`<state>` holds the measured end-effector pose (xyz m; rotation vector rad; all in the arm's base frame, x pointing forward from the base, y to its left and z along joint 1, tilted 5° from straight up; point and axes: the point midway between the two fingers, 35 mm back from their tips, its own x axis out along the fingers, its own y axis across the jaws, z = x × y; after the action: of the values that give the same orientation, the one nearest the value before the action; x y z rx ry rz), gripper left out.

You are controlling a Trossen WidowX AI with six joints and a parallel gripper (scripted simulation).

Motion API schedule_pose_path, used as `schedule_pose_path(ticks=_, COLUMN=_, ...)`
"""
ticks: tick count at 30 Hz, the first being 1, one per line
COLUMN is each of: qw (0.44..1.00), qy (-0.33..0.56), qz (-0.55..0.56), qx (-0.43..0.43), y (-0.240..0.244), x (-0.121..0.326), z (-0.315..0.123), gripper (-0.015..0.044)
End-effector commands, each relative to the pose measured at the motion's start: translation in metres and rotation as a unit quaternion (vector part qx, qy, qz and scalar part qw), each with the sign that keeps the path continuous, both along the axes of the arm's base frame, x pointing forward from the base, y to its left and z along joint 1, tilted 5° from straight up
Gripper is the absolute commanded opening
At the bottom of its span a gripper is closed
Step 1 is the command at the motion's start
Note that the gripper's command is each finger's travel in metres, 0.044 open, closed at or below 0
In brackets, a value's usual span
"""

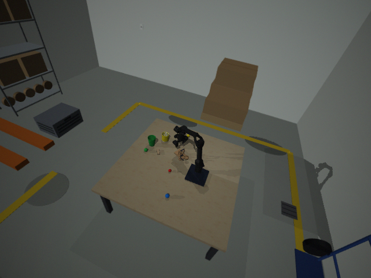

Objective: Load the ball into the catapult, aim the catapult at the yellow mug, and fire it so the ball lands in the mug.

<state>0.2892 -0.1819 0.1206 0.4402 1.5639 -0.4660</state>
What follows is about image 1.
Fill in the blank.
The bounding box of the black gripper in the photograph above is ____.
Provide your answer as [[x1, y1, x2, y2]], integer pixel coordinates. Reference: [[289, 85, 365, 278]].
[[172, 135, 188, 147]]

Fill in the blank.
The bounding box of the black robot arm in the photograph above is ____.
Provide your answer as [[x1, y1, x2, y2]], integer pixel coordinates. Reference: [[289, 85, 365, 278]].
[[174, 125, 205, 173]]

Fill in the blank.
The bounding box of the green cup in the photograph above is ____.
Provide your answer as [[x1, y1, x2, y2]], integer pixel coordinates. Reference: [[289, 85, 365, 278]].
[[148, 135, 156, 147]]

